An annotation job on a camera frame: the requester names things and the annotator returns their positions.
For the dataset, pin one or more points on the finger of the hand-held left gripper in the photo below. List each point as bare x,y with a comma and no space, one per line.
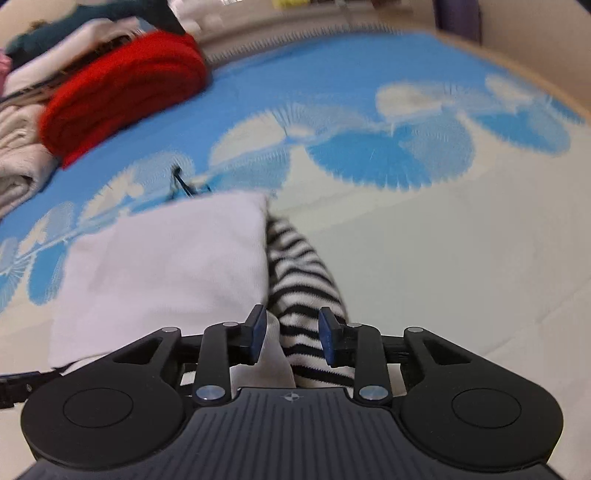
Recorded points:
23,387

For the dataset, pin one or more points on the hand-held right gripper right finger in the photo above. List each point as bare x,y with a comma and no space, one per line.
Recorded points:
327,338

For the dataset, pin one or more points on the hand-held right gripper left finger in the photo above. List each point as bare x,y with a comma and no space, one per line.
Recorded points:
257,333

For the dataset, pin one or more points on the black white striped hoodie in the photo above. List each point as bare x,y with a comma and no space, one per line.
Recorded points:
161,277

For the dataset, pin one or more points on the blue white patterned blanket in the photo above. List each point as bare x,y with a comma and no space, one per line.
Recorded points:
438,254

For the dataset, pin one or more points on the beige folded cloth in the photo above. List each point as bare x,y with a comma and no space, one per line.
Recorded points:
21,152

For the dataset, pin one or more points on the red knitted cloth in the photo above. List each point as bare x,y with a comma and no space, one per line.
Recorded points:
124,87

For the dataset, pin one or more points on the pink cloth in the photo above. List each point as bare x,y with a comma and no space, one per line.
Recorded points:
3,74

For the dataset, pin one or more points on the pale folded cloth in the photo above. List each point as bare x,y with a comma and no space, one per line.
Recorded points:
69,50

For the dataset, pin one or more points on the purple object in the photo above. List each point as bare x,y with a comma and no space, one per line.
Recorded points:
457,18

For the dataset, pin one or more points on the dark green garment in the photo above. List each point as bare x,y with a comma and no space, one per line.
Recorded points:
83,21

